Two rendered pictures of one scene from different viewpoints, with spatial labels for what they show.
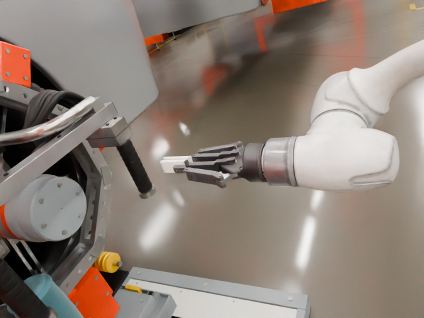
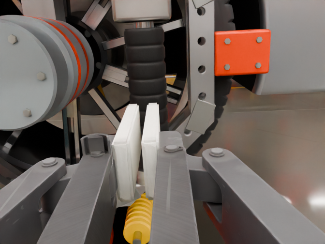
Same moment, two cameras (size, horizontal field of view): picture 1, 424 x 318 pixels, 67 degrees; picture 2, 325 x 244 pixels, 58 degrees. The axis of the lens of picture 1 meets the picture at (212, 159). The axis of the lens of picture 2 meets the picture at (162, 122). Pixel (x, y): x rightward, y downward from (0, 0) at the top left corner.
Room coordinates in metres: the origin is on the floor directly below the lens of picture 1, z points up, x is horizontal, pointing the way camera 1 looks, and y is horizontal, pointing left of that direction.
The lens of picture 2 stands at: (0.54, -0.06, 0.89)
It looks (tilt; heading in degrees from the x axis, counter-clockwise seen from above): 17 degrees down; 58
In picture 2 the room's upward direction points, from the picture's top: 3 degrees counter-clockwise
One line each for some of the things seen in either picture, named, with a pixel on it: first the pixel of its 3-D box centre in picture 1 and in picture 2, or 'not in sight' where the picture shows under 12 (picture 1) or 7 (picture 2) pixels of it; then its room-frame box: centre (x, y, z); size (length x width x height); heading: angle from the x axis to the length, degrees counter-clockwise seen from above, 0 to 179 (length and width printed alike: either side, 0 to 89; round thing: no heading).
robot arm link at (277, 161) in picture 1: (282, 161); not in sight; (0.49, -0.12, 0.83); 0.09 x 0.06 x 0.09; 148
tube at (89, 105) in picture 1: (33, 108); not in sight; (0.67, 0.31, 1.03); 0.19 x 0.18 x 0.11; 58
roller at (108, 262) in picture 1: (86, 258); (141, 200); (0.81, 0.49, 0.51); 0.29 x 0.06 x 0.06; 58
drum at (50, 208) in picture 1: (29, 206); (36, 67); (0.62, 0.41, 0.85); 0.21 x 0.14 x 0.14; 58
